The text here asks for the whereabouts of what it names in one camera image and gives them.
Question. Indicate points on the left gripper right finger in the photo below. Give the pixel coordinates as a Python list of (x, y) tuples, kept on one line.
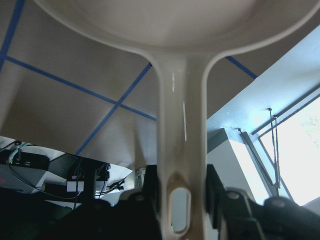
[(237, 217)]

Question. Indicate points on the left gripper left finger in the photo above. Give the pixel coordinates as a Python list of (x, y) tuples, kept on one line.
[(133, 218)]

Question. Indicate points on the beige plastic dustpan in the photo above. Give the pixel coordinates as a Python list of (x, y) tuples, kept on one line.
[(182, 39)]

